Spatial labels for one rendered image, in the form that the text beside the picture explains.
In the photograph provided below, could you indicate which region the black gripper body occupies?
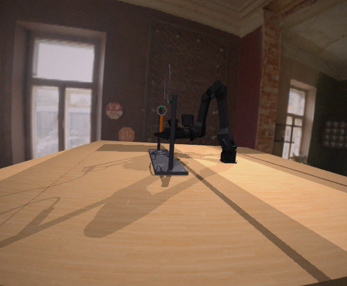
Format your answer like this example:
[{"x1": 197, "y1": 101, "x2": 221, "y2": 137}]
[{"x1": 166, "y1": 128, "x2": 184, "y2": 140}]

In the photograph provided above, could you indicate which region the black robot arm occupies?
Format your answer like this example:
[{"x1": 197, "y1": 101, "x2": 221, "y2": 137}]
[{"x1": 182, "y1": 80, "x2": 237, "y2": 163}]

